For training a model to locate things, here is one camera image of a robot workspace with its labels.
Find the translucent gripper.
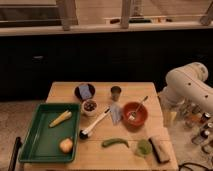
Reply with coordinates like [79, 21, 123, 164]
[158, 91, 183, 127]

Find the green pepper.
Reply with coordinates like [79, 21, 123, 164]
[101, 138, 129, 148]

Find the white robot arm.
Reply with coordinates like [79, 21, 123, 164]
[158, 62, 213, 127]

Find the green plastic cup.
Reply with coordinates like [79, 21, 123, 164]
[135, 139, 152, 157]

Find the small metal cup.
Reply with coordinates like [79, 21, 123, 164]
[111, 86, 122, 101]

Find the red bowl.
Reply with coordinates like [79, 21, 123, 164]
[122, 102, 148, 128]

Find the grey blue cloth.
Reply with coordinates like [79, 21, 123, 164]
[110, 104, 122, 125]

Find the white bowl with nuts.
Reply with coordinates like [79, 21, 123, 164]
[82, 99, 97, 117]

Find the blue sponge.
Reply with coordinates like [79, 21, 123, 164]
[79, 84, 92, 100]

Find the black plate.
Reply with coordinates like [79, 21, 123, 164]
[74, 83, 95, 101]

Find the yellow corn cob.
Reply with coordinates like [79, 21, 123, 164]
[49, 111, 72, 128]

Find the yellow potato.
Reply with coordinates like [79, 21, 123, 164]
[59, 138, 73, 153]

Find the green plastic tray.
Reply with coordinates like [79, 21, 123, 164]
[19, 103, 80, 163]

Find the black chair back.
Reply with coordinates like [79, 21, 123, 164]
[8, 137, 22, 171]

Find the black cable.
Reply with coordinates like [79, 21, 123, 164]
[178, 161, 213, 171]

